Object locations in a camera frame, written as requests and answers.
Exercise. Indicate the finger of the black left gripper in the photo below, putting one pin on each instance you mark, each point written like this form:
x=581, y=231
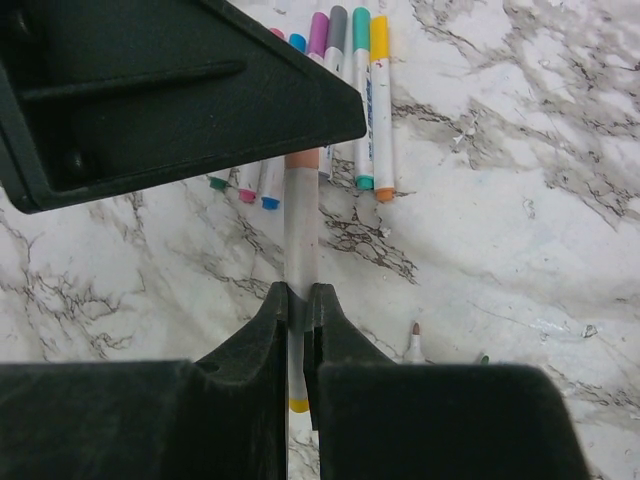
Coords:
x=104, y=98

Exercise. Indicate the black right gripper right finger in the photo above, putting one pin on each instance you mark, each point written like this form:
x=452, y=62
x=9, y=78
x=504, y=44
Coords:
x=377, y=419

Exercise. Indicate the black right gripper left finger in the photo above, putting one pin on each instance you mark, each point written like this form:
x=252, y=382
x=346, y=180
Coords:
x=221, y=417

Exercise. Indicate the brown capped marker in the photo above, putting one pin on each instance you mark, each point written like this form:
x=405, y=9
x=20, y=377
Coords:
x=414, y=353

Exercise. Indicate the peach capped marker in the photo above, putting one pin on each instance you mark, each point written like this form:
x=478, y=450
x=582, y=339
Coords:
x=301, y=263

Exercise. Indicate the grey capped marker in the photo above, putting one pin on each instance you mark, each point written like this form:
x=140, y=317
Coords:
x=335, y=41

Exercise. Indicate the teal capped marker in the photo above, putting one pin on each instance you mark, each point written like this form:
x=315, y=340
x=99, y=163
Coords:
x=363, y=147

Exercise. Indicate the yellow capped marker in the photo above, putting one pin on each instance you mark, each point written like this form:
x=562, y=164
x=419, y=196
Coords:
x=383, y=152

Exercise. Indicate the dark green capped marker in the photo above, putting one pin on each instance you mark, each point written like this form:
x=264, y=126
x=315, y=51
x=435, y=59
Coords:
x=218, y=183

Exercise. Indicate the pink capped marker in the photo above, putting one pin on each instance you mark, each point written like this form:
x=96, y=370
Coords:
x=248, y=182

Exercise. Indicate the blue capped marker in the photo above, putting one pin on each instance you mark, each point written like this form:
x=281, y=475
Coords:
x=273, y=178

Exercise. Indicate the purple capped marker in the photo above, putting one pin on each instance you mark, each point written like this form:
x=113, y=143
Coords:
x=316, y=51

